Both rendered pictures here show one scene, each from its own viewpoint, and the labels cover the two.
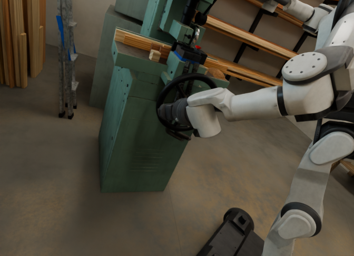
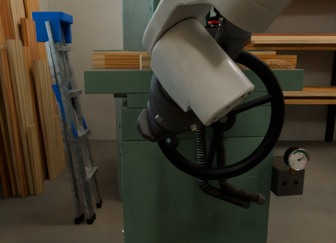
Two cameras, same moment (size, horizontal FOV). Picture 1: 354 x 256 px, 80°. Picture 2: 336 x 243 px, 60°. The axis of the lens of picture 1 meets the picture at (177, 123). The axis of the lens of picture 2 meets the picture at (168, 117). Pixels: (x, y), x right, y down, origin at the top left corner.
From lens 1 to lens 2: 37 cm
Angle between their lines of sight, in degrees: 28
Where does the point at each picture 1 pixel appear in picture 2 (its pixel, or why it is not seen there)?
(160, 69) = not seen: hidden behind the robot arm
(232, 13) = (299, 24)
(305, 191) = not seen: outside the picture
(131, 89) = (124, 127)
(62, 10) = (57, 76)
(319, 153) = not seen: outside the picture
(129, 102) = (127, 152)
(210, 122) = (207, 69)
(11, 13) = (17, 105)
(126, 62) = (102, 83)
